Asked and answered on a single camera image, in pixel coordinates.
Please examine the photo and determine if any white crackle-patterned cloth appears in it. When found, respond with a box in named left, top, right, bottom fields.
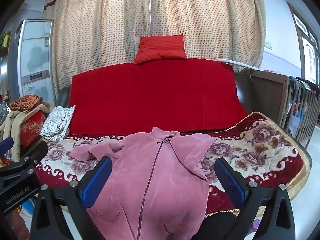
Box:
left=40, top=105, right=76, bottom=142

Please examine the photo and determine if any orange black patterned cloth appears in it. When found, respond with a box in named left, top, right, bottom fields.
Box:
left=10, top=94, right=43, bottom=112

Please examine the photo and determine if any floral plush blanket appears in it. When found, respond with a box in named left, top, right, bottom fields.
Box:
left=35, top=112, right=313, bottom=214

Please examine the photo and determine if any red gift box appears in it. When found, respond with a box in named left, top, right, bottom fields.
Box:
left=19, top=110, right=46, bottom=147

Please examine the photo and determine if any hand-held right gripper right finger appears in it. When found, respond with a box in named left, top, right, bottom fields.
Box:
left=214, top=157, right=297, bottom=240

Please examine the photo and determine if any red sofa blanket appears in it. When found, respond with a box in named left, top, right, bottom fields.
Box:
left=68, top=57, right=248, bottom=135

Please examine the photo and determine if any black round seat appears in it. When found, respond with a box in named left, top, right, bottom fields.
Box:
left=201, top=211, right=238, bottom=240

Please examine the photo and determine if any beige cloth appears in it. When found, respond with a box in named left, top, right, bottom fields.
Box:
left=0, top=102, right=54, bottom=162

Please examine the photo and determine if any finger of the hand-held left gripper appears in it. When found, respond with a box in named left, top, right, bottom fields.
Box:
left=0, top=137, right=13, bottom=153
left=0, top=141, right=48, bottom=178

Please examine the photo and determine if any red pillow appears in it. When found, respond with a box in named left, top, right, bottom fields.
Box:
left=133, top=34, right=188, bottom=65

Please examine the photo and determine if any wooden crib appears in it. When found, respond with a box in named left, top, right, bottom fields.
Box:
left=241, top=67, right=320, bottom=148

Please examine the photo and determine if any silver refrigerator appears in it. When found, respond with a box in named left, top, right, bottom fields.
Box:
left=7, top=19, right=56, bottom=105

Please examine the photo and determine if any beige dotted headboard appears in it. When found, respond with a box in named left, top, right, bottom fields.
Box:
left=42, top=0, right=267, bottom=98

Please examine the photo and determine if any white board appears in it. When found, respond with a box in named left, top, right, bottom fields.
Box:
left=217, top=58, right=262, bottom=70

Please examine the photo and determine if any dark cloth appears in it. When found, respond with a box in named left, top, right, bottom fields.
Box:
left=295, top=76, right=320, bottom=90

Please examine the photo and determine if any pink corduroy jacket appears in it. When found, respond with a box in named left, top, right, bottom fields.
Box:
left=69, top=127, right=218, bottom=240

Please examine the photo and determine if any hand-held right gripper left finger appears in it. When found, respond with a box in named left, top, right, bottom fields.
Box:
left=30, top=156, right=113, bottom=240

